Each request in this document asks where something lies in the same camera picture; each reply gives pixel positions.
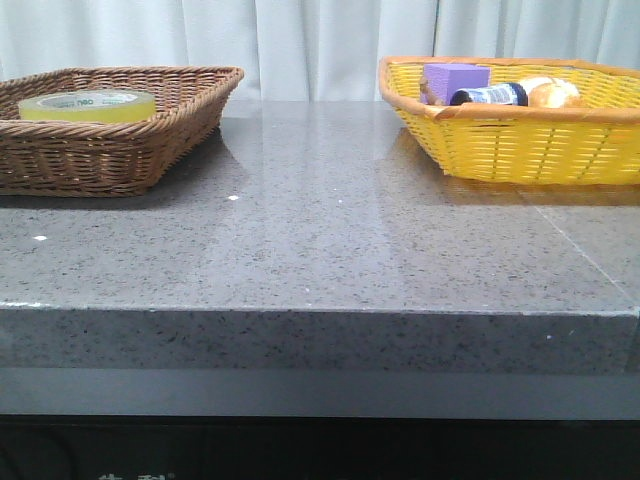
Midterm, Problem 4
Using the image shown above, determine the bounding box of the yellow clear tape roll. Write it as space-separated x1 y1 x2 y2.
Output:
17 89 156 123

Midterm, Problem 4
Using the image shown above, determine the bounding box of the small brown figurine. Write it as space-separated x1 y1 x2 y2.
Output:
419 76 447 106

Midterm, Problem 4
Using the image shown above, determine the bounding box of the white curtain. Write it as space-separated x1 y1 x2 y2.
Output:
1 1 639 101

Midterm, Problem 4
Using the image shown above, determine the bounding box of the purple foam block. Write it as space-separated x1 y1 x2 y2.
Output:
421 63 490 105

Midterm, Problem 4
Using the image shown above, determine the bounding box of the dark bottle with label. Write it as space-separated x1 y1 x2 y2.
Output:
450 82 529 106

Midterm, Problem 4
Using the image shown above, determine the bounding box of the bread roll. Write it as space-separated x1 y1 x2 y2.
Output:
519 76 585 108

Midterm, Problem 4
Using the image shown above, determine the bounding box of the yellow woven basket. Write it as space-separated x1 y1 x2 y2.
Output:
378 56 639 185

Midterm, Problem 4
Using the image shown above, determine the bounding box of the brown wicker basket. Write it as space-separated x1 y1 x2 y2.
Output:
1 66 244 197

